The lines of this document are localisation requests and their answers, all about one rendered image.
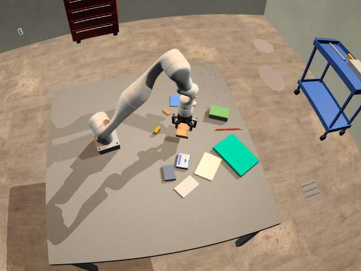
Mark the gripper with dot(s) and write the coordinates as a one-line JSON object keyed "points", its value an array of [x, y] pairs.
{"points": [[184, 119]]}

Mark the covered wooden puzzle box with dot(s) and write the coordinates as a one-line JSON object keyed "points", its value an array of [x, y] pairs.
{"points": [[182, 133]]}

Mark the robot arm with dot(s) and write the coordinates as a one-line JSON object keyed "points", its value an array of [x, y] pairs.
{"points": [[135, 96]]}

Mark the blue flat pad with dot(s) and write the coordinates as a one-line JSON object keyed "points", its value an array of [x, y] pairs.
{"points": [[174, 100]]}

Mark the orange wooden domino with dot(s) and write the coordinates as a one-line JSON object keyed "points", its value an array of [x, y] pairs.
{"points": [[167, 111]]}

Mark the yellow block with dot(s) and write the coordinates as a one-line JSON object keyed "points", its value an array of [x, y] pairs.
{"points": [[157, 130]]}

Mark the green block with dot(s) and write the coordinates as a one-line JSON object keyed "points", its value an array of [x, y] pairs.
{"points": [[219, 112]]}

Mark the blue white card box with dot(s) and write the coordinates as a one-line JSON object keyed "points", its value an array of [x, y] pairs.
{"points": [[183, 161]]}

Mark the red pencil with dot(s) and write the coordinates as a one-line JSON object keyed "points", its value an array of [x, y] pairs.
{"points": [[228, 129]]}

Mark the cream paper pad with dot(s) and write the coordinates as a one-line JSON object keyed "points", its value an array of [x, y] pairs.
{"points": [[207, 166]]}

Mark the slate grey book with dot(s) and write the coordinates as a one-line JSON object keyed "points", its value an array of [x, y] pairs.
{"points": [[169, 172]]}

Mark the teal green book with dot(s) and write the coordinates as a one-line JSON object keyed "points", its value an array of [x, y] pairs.
{"points": [[235, 155]]}

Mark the pale white pad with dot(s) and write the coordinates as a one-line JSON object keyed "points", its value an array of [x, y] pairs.
{"points": [[186, 186]]}

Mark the grey table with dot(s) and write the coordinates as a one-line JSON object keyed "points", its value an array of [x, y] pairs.
{"points": [[141, 220]]}

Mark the dark red drawer cabinet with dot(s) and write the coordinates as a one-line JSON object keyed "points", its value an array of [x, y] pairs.
{"points": [[115, 17]]}

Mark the dark red drawer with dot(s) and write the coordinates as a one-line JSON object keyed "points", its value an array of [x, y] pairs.
{"points": [[91, 16], [93, 26], [90, 6]]}

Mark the blue wheeled cart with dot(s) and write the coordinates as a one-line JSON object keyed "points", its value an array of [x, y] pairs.
{"points": [[321, 96]]}

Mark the grey rod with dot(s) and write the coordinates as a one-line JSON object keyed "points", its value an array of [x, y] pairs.
{"points": [[337, 51]]}

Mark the small yellow box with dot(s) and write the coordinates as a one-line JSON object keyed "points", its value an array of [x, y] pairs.
{"points": [[350, 56]]}

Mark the beige box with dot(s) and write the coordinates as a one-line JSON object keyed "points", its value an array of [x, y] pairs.
{"points": [[356, 67]]}

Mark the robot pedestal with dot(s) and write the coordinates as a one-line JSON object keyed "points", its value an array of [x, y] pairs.
{"points": [[110, 146]]}

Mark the white wall outlet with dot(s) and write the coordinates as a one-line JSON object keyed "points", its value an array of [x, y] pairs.
{"points": [[20, 31]]}

